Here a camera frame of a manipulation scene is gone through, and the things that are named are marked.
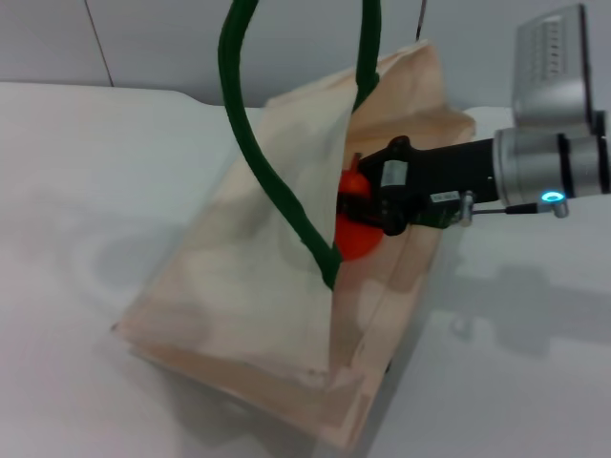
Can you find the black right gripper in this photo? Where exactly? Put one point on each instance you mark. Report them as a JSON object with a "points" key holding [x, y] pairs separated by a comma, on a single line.
{"points": [[439, 172]]}

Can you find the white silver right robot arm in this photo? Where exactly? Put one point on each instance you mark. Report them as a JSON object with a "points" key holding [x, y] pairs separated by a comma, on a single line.
{"points": [[534, 162]]}

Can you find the orange fruit with stem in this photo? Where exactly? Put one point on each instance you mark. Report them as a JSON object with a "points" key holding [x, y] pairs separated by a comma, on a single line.
{"points": [[358, 243]]}

